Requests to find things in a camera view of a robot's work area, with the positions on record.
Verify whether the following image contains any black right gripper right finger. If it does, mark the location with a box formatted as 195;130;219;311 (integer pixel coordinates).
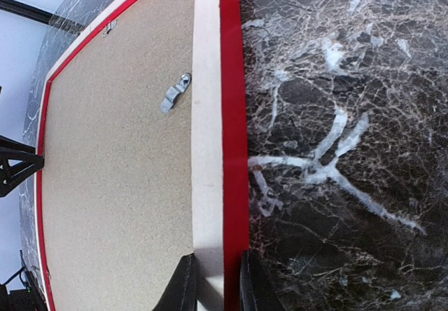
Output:
239;251;286;311

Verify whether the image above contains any left black corner post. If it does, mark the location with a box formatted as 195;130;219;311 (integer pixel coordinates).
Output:
0;0;86;34

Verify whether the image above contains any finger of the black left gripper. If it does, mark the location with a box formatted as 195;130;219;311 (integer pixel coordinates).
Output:
1;136;45;198

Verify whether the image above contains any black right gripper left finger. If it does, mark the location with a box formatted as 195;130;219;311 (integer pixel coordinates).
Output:
153;254;198;311

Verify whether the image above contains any brown cardboard backing board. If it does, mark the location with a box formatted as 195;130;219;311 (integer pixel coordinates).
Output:
42;0;194;310

